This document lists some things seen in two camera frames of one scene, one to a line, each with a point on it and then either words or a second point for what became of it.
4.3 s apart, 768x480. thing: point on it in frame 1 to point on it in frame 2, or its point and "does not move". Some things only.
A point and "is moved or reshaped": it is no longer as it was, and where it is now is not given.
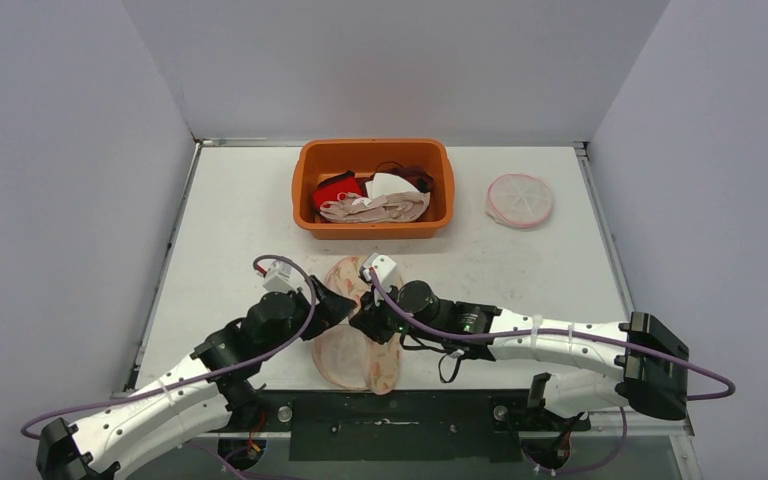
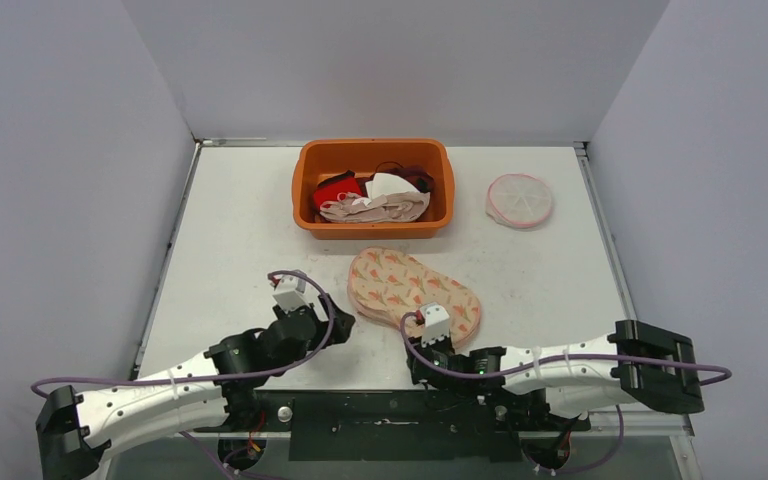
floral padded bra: [342, 355] is moved or reshaped
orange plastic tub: [316, 159] does not move
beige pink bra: [390, 208] does not move
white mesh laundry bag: [519, 200] does not move
